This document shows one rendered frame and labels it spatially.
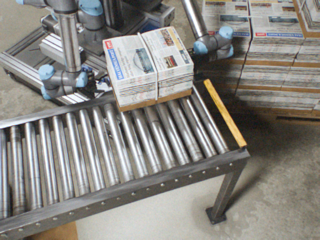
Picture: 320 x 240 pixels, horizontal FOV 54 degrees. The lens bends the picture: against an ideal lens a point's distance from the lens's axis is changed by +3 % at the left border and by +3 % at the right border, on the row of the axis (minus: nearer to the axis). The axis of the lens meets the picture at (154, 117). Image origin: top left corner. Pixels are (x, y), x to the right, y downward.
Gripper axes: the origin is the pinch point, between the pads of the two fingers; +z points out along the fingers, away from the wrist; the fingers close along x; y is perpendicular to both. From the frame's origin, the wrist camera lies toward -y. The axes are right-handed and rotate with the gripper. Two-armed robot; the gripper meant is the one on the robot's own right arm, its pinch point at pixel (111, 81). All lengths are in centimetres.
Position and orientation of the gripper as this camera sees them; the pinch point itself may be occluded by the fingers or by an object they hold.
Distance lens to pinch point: 170.4
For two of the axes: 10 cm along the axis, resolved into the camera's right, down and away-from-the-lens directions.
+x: -3.0, -7.7, 5.7
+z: 9.5, -2.4, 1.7
